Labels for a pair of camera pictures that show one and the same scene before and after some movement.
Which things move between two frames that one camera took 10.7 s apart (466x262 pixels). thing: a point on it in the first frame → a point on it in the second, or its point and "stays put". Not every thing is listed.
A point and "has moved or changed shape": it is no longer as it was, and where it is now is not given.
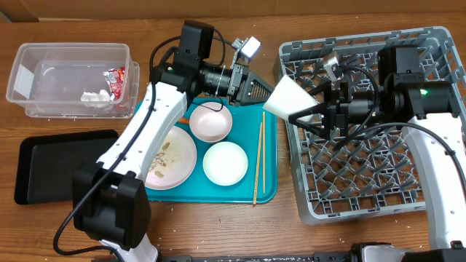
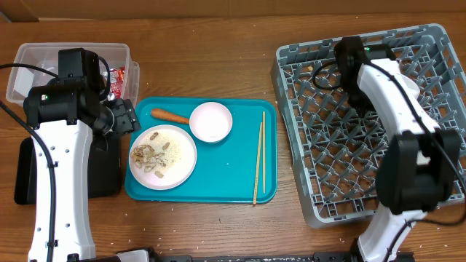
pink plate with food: x=174 y=161 stays put
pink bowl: x=210 y=126 stays put
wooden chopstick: x=258 y=165 stays put
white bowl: x=225 y=163 has moved or changed shape
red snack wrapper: x=114 y=77 stays put
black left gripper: x=239 y=73 → x=127 y=121
